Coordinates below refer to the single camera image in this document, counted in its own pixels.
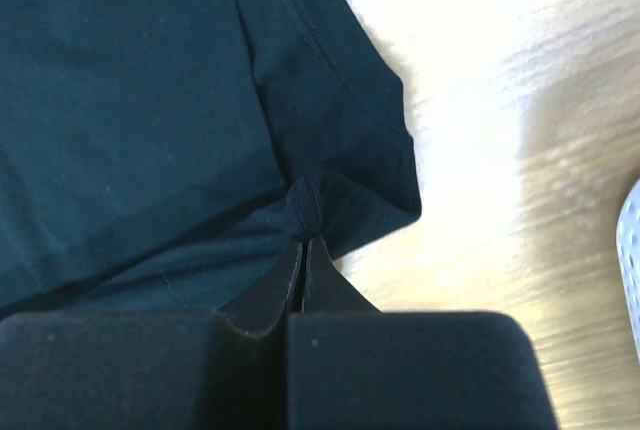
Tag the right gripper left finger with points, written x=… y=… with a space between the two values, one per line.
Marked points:
x=208 y=369

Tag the white laundry basket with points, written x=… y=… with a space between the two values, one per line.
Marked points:
x=628 y=253

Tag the black t shirt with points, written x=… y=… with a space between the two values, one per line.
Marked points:
x=161 y=154

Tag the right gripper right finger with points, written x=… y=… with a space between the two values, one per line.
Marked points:
x=352 y=366

